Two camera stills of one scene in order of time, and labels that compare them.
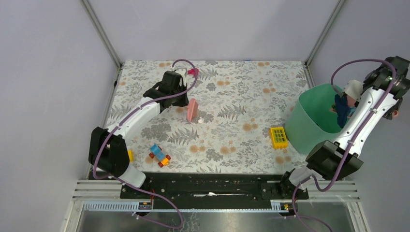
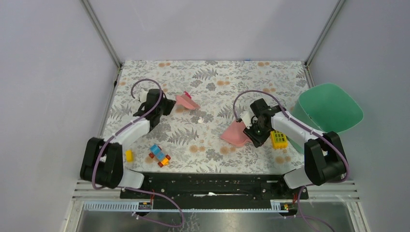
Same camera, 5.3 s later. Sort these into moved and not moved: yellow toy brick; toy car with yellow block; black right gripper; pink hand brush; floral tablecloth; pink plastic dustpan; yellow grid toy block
Moved: pink plastic dustpan; black right gripper; pink hand brush
Not moved: toy car with yellow block; floral tablecloth; yellow toy brick; yellow grid toy block
